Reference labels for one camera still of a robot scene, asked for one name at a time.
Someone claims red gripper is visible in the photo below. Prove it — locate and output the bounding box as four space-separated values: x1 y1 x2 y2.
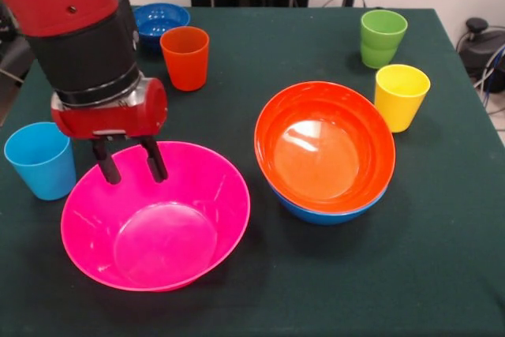
50 76 170 185

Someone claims large pink bowl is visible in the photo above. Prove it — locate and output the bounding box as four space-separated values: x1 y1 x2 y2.
60 140 252 293

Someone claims light blue cup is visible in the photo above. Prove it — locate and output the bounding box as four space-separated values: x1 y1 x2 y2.
3 122 77 201

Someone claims orange cup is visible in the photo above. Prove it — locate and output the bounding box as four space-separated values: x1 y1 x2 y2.
159 26 210 92

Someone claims large orange bowl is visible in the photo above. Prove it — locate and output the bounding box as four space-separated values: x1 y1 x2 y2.
253 81 397 214

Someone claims large blue bowl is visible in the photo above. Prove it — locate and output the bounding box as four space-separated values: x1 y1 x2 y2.
267 178 390 227

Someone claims yellow cup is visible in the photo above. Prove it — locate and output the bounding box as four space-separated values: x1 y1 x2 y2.
373 63 432 133

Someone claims green cup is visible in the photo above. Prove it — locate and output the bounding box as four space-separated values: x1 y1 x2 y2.
360 9 409 69

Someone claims dark blue ribbed bowl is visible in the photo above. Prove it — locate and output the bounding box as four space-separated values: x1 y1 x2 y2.
132 2 192 52

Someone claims dark green tablecloth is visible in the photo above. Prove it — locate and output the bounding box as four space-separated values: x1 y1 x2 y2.
0 4 505 337

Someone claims bundle of floor cables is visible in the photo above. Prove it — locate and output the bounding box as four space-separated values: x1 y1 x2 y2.
473 43 505 133

